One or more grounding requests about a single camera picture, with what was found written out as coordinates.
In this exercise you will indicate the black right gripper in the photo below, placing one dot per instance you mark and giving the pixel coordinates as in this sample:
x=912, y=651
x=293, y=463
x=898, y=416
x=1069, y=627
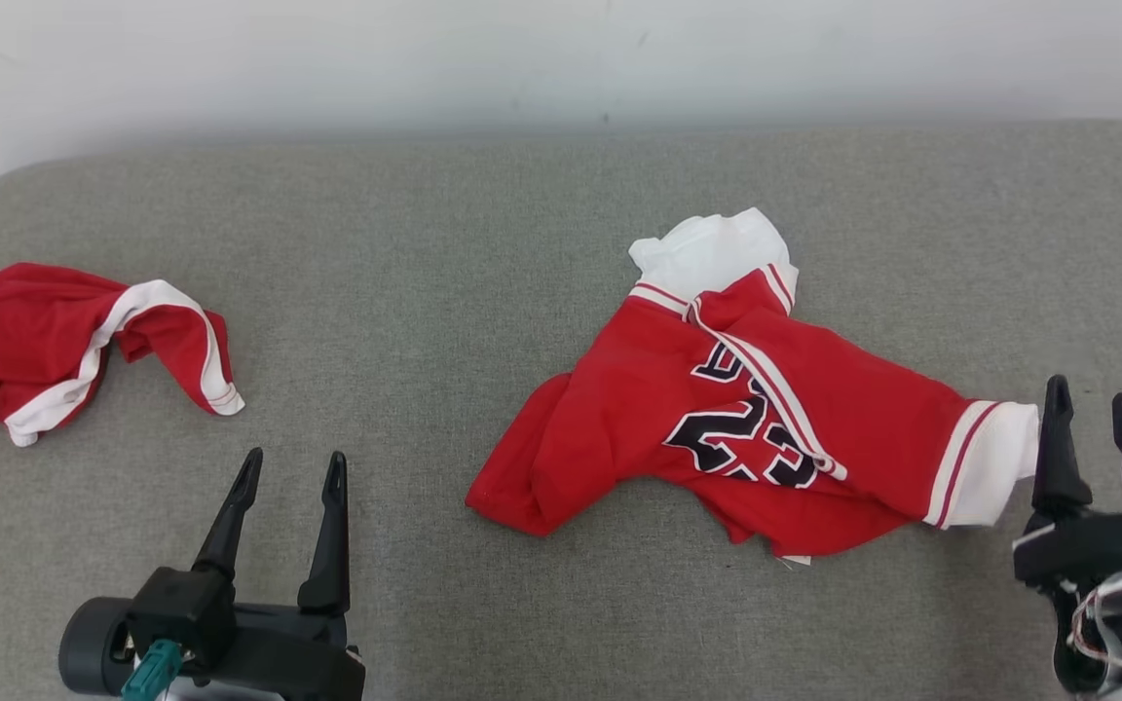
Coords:
x=1097, y=545

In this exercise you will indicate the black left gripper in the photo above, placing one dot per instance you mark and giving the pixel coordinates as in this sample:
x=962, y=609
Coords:
x=298, y=652

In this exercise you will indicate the red shorts white stripe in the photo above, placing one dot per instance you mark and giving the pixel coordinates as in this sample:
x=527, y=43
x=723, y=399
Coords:
x=16, y=350

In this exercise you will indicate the red basketball jersey white sleeves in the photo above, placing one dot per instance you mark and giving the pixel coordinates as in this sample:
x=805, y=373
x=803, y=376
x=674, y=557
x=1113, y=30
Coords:
x=619, y=419

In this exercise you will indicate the grey fabric panel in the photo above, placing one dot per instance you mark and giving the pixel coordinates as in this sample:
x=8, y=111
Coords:
x=425, y=341

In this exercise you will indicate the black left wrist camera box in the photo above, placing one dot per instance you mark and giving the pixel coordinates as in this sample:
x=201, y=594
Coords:
x=181, y=604

